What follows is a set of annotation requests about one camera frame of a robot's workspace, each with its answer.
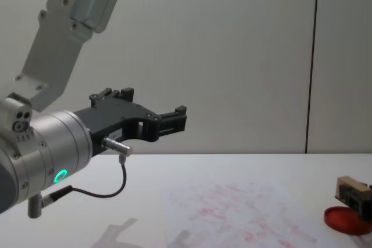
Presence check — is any thin dark cable silver plug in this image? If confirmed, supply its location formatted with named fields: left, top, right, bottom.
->
left=42, top=136, right=135, bottom=204

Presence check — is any small tan and black device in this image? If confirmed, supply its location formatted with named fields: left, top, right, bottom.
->
left=334, top=175, right=372, bottom=220

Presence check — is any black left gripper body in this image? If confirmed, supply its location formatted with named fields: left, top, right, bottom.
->
left=73, top=99, right=161, bottom=156

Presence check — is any red round lid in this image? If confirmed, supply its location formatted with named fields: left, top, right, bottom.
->
left=323, top=205, right=369, bottom=235

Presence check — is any white paper with red marks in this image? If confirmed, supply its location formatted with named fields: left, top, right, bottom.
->
left=161, top=182, right=318, bottom=248

